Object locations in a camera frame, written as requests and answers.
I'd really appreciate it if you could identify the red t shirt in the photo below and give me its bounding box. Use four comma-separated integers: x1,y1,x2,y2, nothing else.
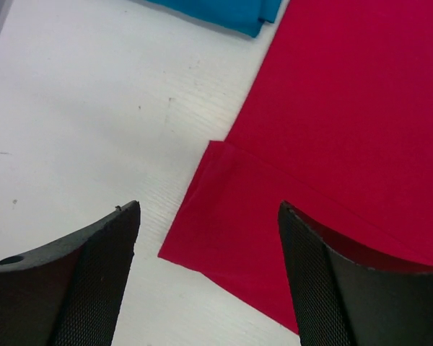
158,1,433,332

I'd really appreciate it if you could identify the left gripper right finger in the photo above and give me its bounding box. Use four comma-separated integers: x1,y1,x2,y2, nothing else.
278,202,433,345

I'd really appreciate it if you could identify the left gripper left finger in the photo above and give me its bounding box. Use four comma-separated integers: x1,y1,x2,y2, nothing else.
0,201,141,345

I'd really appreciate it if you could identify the folded blue t shirt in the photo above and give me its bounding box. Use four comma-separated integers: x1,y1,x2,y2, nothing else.
152,0,281,37

